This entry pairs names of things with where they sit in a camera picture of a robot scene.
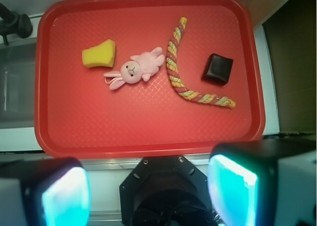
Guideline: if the pink plush bunny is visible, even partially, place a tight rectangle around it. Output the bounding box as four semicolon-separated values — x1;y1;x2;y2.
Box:
104;47;165;90

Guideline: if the yellow sponge wedge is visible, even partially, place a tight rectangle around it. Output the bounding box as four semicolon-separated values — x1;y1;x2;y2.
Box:
82;39;116;68

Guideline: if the grey metal bin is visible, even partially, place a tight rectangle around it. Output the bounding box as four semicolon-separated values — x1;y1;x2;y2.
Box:
0;38;37;129

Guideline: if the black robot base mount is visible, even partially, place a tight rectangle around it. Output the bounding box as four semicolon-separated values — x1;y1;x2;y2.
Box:
119;156;217;226

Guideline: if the black clamp fixture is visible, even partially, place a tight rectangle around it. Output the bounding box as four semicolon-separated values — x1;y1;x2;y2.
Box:
0;3;33;46

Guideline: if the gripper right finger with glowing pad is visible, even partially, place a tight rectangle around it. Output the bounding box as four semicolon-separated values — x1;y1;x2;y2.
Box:
207;138;317;226

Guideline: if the multicolour twisted rope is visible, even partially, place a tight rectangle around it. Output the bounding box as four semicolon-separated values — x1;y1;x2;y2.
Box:
166;17;236;110

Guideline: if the black box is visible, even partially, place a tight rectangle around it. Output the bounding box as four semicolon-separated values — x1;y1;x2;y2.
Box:
202;53;233;85

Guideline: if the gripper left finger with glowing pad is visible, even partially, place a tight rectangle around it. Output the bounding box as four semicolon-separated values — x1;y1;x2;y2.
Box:
0;158;91;226

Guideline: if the red plastic tray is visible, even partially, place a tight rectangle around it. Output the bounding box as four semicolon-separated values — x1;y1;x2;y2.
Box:
34;0;265;159

